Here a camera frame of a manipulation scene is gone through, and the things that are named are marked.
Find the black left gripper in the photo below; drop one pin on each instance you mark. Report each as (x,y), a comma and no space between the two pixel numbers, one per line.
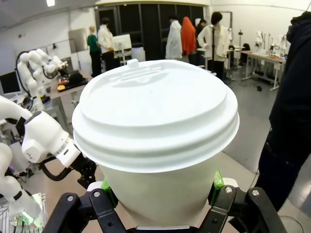
(86,170)

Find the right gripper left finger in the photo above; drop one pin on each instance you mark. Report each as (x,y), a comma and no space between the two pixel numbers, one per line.
(97,213)

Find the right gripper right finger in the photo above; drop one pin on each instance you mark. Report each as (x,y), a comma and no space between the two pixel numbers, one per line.
(226,208)

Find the white paper cup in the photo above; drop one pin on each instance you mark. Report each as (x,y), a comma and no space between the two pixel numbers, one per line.
(158,194)

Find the white plastic cup lid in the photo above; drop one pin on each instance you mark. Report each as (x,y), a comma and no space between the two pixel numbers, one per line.
(155,109)

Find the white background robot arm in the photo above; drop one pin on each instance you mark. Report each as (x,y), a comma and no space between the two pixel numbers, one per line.
(23,70)
(279,43)
(260,40)
(48,63)

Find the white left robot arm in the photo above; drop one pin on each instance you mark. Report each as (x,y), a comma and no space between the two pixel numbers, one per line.
(41,136)

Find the grey table with tools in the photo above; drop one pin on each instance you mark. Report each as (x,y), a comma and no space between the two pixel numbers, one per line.
(73,91)

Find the yellow round item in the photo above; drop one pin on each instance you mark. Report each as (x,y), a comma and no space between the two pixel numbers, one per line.
(61,87)

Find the black bag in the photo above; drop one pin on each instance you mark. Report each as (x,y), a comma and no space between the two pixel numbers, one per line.
(75,78)

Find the black computer monitor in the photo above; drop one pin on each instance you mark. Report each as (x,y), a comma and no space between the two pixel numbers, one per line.
(9,83)

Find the person in green top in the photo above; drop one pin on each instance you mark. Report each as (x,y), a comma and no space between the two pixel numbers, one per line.
(93,46)

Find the small black floor item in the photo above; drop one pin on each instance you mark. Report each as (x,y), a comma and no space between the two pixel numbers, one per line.
(258,88)

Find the person's body in black hoodie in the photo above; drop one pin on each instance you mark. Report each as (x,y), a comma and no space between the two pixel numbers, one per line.
(291,97)

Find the short person in white coat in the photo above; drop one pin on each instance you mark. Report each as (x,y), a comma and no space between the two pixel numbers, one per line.
(105,41)

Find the white cart with screen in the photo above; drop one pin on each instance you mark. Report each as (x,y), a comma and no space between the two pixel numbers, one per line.
(122,43)

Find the tall person in white coat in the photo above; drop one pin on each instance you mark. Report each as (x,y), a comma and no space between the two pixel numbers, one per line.
(173,41)

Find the grey workbench with red mats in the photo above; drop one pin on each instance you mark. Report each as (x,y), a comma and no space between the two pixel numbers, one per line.
(264,57)

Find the black chair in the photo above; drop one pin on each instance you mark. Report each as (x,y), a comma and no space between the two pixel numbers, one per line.
(246,47)

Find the black stand pole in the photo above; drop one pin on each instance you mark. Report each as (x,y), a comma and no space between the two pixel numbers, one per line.
(213,43)

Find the person in orange hood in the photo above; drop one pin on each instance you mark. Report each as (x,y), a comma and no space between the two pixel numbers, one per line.
(188,38)

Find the cream jacket figure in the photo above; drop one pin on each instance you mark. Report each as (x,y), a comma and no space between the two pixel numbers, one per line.
(219,41)

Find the ceiling light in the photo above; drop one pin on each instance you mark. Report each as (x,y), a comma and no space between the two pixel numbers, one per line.
(50,3)

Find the grey metal wall panel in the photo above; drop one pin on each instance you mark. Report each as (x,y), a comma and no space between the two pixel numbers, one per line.
(77,40)

